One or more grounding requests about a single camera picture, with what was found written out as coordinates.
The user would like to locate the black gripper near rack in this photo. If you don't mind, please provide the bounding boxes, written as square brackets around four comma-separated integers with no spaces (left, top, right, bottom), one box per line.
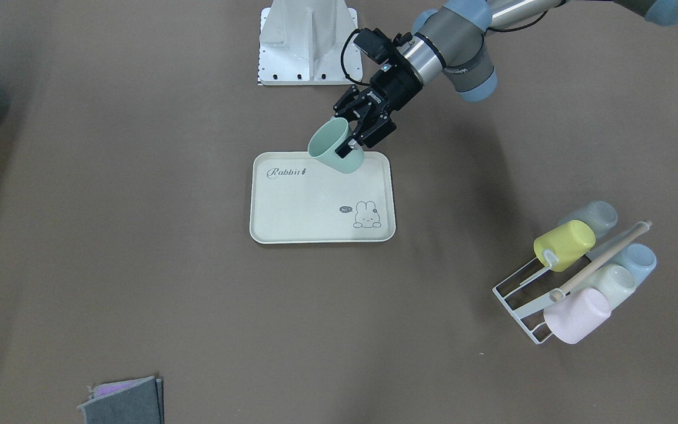
[332,64,423,158]

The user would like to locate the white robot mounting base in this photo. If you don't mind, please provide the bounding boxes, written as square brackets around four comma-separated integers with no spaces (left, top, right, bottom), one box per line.
[257,1,363,86]

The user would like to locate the white plastic cup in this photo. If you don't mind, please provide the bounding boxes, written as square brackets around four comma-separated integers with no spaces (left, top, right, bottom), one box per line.
[586,264,637,310]

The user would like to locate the grey plastic cup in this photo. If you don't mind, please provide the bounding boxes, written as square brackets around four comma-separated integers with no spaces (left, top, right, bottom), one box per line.
[557,201,619,238]

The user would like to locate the green plastic cup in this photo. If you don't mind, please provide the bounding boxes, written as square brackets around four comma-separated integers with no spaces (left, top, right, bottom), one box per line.
[307,117,365,174]

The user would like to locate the white wire cup rack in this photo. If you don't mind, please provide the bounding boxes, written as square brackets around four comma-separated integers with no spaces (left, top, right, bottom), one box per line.
[492,224,652,345]

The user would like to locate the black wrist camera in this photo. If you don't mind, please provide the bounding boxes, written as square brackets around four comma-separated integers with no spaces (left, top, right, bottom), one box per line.
[353,28,396,65]

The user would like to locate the silver robot arm near rack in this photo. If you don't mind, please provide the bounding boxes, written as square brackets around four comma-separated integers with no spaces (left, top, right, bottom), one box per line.
[330,1,563,158]

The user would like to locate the yellow plastic cup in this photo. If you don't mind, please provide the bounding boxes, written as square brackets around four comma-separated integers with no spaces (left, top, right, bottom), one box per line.
[533,220,596,272]

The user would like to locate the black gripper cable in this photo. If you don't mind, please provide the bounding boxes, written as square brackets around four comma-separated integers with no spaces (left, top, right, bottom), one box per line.
[341,28,375,83]

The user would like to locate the wooden rack handle rod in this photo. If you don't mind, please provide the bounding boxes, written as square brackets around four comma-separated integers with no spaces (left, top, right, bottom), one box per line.
[549,220,652,303]

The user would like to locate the light blue plastic cup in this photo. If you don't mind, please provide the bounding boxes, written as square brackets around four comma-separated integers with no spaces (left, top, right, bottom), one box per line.
[609,243,657,287]

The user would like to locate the grey folded cloth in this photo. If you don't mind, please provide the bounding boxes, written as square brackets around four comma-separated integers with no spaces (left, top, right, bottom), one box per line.
[77,376,165,423]

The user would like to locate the pink plastic cup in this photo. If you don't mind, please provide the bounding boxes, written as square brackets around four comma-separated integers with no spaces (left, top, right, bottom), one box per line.
[543,287,611,345]

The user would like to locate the cream rabbit print tray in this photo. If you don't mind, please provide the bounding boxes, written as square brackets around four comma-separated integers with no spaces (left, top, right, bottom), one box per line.
[248,152,396,244]

